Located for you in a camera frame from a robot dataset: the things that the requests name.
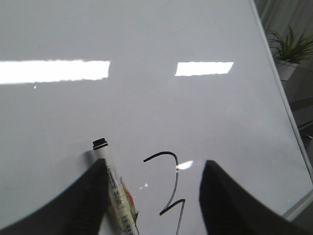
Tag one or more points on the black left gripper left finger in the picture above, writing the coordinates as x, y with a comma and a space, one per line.
79, 210

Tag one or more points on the white whiteboard with metal frame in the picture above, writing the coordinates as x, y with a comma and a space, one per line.
169, 84

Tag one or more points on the green potted plant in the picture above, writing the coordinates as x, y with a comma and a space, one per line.
288, 52

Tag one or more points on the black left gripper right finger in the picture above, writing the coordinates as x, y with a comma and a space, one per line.
228, 209

